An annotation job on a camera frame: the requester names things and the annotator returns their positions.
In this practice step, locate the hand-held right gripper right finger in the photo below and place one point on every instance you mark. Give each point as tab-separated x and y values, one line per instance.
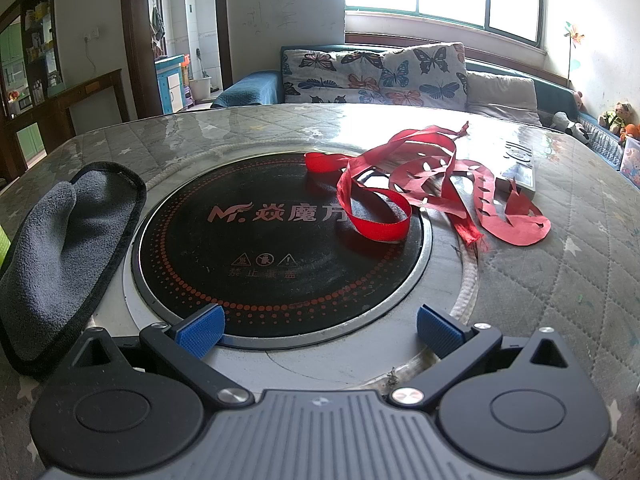
440	330

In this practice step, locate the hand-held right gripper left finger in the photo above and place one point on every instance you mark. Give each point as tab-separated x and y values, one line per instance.
200	330

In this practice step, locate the grey cleaning cloth black trim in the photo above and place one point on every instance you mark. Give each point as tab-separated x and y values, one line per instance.
55	250

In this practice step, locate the round black induction cooker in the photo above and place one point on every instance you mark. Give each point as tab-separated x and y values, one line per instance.
280	265

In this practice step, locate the red satin ribbon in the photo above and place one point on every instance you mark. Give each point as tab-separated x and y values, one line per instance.
380	227

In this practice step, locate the red cut paper strip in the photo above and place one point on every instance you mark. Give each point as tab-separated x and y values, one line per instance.
505	222

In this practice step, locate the silver flat box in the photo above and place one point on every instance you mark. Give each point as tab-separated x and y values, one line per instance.
517	165

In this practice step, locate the white bucket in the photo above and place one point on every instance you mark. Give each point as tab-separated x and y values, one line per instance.
200	90

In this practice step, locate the panda plush toy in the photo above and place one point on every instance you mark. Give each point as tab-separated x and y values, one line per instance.
570	127

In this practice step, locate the white pillow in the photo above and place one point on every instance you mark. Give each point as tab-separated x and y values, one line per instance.
502	95

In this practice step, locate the blue sofa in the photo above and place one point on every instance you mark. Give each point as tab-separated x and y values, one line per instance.
250	90

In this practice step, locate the blue small cabinet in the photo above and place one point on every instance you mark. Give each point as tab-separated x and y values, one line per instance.
170	85

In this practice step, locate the clear plastic storage box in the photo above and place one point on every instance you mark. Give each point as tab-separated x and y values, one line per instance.
632	162

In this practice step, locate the square butterfly print pillow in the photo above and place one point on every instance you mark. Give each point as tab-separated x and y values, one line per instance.
425	72

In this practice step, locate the dark wooden sideboard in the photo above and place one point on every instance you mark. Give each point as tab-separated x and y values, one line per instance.
60	110

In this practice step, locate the wide butterfly print pillow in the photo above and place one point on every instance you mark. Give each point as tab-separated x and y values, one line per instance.
330	77

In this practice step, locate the orange plush toy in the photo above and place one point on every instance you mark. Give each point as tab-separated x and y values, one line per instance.
632	132

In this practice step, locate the brown bear plush toy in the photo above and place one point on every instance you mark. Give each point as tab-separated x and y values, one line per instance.
615	116

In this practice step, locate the hanging green towel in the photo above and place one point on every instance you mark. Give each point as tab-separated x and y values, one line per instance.
158	27

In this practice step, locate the pinwheel on stick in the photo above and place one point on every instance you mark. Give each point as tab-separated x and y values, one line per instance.
572	35

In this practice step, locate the wooden display cabinet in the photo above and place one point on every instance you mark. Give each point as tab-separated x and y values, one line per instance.
30	50

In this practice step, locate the dark wooden door frame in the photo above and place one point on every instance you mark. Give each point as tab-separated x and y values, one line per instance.
132	40

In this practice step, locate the wall socket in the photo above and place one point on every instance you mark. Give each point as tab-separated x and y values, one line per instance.
91	35

